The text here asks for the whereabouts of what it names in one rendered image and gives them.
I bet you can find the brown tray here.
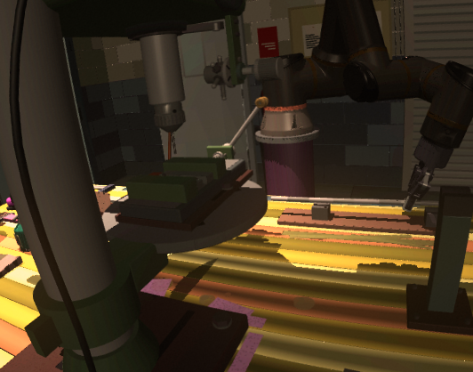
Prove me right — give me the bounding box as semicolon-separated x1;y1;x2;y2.
277;207;436;235

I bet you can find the grey drill chuck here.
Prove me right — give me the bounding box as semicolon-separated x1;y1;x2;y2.
153;101;187;133

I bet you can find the grey quill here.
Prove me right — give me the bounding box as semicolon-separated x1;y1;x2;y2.
138;32;186;107

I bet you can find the pink mat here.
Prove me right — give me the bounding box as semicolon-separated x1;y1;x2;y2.
140;277;268;372

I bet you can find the brown block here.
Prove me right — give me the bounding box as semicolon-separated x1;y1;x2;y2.
95;191;112;214

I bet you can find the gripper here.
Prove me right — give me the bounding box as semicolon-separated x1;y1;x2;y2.
402;136;453;212

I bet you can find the white lever with tan knob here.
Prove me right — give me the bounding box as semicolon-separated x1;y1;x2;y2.
206;96;269;160

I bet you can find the dark round drill table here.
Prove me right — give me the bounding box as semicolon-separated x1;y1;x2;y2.
102;176;269;254

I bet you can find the black cable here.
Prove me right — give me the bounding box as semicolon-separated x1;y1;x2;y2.
8;0;98;372

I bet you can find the grey knurled knob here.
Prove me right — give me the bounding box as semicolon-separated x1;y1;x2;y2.
242;57;279;81

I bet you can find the red wall sign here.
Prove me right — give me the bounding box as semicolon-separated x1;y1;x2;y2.
256;25;281;60

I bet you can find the pale grey door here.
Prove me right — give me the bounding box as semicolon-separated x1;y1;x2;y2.
175;29;261;175

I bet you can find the green and grey drill press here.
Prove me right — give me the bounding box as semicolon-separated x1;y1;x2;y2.
0;0;250;372

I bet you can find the green vice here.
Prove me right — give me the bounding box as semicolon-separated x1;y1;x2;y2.
115;156;254;232

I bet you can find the grey roller shutter door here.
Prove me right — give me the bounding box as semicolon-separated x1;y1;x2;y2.
402;0;473;204

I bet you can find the dark teal post stand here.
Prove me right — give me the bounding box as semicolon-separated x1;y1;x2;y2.
405;185;473;336

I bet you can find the grey rest block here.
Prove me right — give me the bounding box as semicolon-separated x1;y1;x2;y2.
310;203;333;222
422;206;440;230

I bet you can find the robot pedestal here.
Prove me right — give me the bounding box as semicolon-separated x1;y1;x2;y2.
259;140;317;198

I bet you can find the teal box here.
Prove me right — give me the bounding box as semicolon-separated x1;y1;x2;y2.
12;222;31;254

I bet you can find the tan notice board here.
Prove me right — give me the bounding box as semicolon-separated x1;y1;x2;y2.
287;3;396;60

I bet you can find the grey selector rod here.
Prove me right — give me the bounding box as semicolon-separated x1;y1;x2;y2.
267;195;444;207

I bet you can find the pink and brown pad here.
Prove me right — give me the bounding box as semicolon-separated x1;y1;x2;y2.
0;249;24;287

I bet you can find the green depth-stop bar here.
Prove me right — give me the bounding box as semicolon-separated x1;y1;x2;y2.
223;14;246;87

